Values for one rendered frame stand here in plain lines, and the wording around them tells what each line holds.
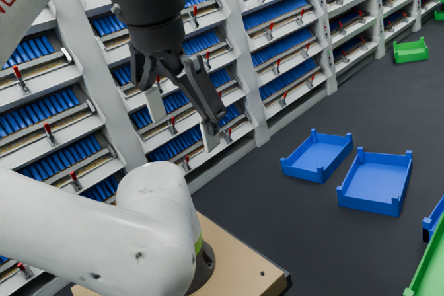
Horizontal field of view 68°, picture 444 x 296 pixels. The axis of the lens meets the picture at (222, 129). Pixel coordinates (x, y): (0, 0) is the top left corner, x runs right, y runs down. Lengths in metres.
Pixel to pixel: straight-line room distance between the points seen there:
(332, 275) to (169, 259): 0.71
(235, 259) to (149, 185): 0.27
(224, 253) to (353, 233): 0.57
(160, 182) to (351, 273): 0.70
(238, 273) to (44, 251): 0.39
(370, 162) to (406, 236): 0.42
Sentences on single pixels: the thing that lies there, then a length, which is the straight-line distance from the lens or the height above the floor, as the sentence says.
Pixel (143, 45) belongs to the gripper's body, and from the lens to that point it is 0.46.
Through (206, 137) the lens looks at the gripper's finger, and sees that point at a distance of 0.51.
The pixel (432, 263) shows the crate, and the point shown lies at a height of 0.04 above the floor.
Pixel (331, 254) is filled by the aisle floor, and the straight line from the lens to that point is 1.16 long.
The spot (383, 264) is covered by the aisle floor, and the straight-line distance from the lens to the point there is 1.14.
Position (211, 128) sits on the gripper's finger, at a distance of 0.49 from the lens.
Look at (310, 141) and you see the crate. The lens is 1.69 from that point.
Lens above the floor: 0.85
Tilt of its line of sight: 24 degrees down
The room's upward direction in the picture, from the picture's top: 17 degrees counter-clockwise
